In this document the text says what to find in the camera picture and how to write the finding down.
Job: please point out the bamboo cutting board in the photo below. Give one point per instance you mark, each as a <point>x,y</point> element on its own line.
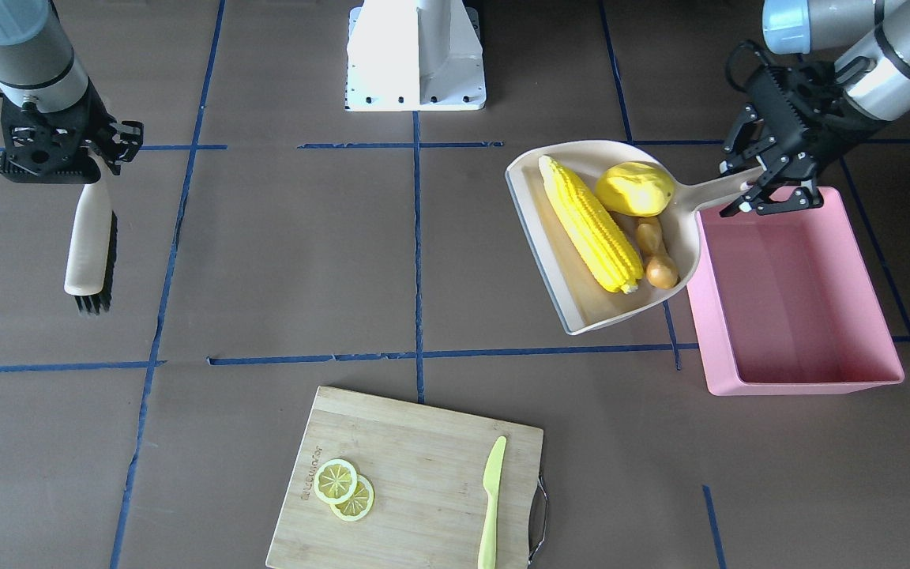
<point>426,465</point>

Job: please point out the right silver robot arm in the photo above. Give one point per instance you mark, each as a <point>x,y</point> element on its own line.
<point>37,60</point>

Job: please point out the beige plastic dustpan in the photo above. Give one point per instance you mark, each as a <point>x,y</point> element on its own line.
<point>581,304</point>

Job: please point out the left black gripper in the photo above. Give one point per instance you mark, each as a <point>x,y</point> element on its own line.
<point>817,133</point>

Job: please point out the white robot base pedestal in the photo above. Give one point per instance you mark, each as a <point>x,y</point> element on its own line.
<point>406,56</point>

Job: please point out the pink plastic bin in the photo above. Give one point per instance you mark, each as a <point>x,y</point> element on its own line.
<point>784,305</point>

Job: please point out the yellow plastic knife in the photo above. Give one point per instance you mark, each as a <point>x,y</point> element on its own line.
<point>492,474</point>

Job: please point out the lemon slice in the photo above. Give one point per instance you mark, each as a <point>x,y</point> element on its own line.
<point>358,504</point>
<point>335,481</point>

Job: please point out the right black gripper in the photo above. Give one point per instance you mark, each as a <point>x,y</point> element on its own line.
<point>118,141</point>

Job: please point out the yellow toy lemon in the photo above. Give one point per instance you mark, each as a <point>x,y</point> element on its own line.
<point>635,189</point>

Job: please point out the toy ginger root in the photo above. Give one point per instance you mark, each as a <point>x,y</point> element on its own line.
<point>659,268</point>

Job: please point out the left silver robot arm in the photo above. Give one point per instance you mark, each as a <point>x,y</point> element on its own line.
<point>867,41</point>

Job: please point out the wooden hand brush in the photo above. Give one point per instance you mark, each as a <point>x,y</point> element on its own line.
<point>90,265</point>

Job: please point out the yellow toy corn cob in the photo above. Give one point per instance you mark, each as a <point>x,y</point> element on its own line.
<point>606,252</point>

